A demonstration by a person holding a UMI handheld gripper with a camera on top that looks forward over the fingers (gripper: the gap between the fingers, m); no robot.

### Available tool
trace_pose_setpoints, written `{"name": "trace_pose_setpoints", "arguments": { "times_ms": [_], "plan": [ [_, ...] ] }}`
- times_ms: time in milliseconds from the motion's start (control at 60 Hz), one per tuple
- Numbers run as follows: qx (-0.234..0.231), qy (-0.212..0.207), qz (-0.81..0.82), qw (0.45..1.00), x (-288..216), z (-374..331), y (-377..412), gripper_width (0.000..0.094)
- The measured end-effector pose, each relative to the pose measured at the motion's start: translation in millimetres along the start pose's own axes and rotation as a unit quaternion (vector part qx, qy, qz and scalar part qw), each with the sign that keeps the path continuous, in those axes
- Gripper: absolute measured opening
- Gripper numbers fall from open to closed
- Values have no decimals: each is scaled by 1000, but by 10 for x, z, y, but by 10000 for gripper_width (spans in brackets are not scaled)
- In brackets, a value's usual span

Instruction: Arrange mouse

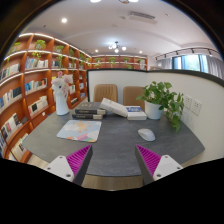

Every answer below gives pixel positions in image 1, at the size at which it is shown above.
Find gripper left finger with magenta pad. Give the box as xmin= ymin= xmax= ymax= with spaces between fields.
xmin=45 ymin=145 xmax=93 ymax=186

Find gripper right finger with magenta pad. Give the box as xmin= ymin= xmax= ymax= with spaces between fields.
xmin=135 ymin=145 xmax=182 ymax=185

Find white computer mouse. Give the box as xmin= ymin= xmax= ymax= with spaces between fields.
xmin=138 ymin=128 xmax=155 ymax=142

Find pastel patterned mouse pad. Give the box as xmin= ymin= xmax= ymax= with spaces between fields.
xmin=57 ymin=120 xmax=101 ymax=142

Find bottom dark hardcover book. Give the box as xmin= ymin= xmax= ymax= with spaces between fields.
xmin=72 ymin=113 xmax=103 ymax=120

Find dark hardcover book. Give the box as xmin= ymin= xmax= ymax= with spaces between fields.
xmin=75 ymin=102 xmax=106 ymax=115
xmin=72 ymin=113 xmax=103 ymax=120

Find white plant pot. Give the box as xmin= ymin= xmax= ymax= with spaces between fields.
xmin=145 ymin=102 xmax=162 ymax=120

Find flat white blue book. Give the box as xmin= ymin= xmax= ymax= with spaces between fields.
xmin=126 ymin=106 xmax=147 ymax=120

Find top dark hardcover book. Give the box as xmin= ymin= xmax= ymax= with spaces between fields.
xmin=75 ymin=102 xmax=106 ymax=115

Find leaning white book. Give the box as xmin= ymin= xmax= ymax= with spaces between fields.
xmin=100 ymin=98 xmax=128 ymax=117

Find white flower vase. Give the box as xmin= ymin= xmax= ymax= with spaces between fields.
xmin=54 ymin=88 xmax=69 ymax=116

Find green pothos plant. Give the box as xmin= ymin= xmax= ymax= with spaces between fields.
xmin=137 ymin=81 xmax=184 ymax=132

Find right tan chair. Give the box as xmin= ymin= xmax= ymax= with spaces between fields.
xmin=123 ymin=86 xmax=145 ymax=109

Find tan chair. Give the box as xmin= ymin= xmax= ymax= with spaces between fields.
xmin=123 ymin=86 xmax=145 ymax=109
xmin=93 ymin=84 xmax=117 ymax=102

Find left tan chair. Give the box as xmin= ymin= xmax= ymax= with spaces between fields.
xmin=93 ymin=84 xmax=117 ymax=102

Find pink and white flowers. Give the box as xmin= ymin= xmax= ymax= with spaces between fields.
xmin=51 ymin=71 xmax=73 ymax=95

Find orange wooden bookshelf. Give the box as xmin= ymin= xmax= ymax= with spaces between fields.
xmin=0 ymin=33 xmax=147 ymax=163

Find window with curtains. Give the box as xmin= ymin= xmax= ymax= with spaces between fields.
xmin=157 ymin=54 xmax=224 ymax=80

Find ceiling chandelier lamp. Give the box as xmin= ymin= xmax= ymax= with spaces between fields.
xmin=108 ymin=41 xmax=126 ymax=53

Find ceiling air vent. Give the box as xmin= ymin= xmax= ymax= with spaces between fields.
xmin=129 ymin=11 xmax=157 ymax=24

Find right wall power outlet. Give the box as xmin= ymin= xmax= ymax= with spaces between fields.
xmin=191 ymin=99 xmax=202 ymax=115

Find wall power outlet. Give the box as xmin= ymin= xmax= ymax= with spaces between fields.
xmin=184 ymin=95 xmax=192 ymax=109
xmin=191 ymin=99 xmax=202 ymax=115

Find left wall power outlet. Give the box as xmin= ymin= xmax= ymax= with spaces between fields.
xmin=184 ymin=95 xmax=192 ymax=109

